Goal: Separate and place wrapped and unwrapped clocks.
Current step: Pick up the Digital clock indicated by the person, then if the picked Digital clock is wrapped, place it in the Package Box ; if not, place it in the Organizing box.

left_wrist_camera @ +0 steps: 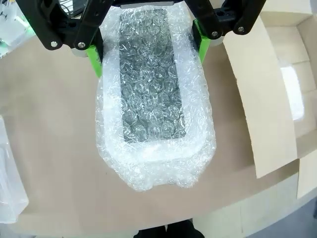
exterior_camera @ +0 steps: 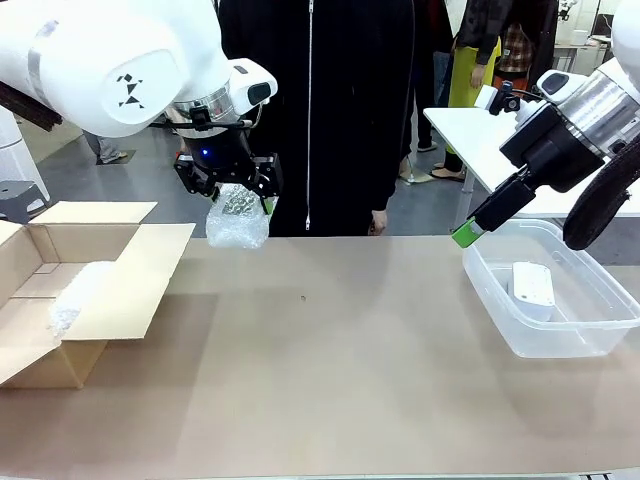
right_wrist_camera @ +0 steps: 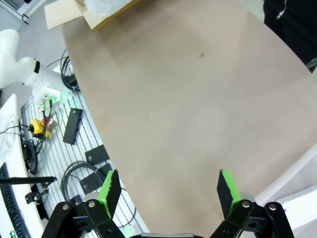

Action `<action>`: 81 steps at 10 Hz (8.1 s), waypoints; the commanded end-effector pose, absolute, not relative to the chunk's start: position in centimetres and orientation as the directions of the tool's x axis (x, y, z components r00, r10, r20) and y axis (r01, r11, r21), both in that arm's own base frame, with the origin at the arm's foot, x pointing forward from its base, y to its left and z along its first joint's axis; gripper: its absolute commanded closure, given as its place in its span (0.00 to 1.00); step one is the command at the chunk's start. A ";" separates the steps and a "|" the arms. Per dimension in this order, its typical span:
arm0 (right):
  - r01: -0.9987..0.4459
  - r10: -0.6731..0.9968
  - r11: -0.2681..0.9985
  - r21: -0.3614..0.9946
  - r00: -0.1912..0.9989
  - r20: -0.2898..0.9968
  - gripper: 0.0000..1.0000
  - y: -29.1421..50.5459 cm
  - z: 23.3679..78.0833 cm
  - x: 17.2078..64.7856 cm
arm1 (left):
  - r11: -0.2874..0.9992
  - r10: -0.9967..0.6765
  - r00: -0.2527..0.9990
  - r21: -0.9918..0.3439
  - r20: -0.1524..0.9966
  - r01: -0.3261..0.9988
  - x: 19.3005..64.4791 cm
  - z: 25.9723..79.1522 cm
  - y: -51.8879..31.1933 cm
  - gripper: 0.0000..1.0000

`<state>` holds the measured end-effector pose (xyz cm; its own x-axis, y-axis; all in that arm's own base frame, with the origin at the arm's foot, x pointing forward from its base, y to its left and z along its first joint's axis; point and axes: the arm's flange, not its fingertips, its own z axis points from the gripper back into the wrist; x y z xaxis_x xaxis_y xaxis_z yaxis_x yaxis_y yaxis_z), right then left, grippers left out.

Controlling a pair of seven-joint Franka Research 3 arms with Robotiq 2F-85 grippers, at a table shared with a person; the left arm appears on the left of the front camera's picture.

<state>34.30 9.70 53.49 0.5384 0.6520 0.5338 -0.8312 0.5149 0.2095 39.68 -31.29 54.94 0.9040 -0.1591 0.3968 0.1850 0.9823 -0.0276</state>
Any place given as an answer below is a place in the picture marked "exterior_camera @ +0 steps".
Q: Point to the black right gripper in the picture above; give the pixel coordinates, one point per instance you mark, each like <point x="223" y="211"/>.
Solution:
<point x="550" y="145"/>

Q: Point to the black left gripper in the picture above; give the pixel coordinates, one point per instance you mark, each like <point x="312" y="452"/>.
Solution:
<point x="220" y="155"/>

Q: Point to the bubble-wrapped clock speckled grey face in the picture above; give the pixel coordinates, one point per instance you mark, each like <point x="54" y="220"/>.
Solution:
<point x="235" y="225"/>

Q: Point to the small white box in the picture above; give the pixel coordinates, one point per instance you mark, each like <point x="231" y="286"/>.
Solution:
<point x="532" y="290"/>

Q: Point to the bubble-wrapped white clock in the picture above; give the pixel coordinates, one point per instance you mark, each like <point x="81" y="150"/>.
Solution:
<point x="75" y="295"/>

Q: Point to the person's left forearm black sleeve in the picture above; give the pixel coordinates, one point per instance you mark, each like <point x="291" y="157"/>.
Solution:
<point x="395" y="175"/>

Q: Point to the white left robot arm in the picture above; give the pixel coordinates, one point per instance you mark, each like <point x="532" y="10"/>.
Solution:
<point x="100" y="60"/>

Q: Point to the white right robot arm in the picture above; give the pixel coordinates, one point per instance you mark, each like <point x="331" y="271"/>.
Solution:
<point x="600" y="100"/>

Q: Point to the person's left hand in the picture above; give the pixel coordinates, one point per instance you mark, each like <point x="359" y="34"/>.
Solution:
<point x="379" y="222"/>

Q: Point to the white background table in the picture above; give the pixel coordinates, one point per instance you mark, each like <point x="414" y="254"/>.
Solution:
<point x="465" y="130"/>

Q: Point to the figure in white coat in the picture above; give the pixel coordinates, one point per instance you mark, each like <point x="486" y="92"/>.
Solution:
<point x="107" y="150"/>

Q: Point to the person in yellow dress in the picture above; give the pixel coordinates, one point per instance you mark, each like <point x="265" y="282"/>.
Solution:
<point x="472" y="70"/>

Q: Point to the person in black hoodie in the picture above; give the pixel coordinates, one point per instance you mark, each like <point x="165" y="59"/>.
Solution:
<point x="340" y="100"/>

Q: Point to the person in blue jeans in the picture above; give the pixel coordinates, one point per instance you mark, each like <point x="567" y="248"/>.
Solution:
<point x="440" y="70"/>

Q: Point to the person in plaid shirt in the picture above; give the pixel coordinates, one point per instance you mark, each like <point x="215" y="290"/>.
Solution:
<point x="515" y="45"/>

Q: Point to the clear plastic container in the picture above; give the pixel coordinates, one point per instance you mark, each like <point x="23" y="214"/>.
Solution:
<point x="575" y="330"/>

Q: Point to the open cardboard box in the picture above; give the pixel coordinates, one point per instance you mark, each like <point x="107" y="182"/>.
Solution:
<point x="125" y="300"/>

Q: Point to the black ribbed left arm sleeve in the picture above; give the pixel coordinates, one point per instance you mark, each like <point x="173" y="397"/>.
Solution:
<point x="30" y="107"/>

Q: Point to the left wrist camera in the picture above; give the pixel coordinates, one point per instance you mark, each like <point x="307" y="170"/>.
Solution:
<point x="199" y="117"/>

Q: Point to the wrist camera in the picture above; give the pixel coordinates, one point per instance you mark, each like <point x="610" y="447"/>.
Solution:
<point x="199" y="117"/>
<point x="507" y="102"/>

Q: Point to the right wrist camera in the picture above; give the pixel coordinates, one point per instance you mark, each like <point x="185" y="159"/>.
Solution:
<point x="507" y="102"/>

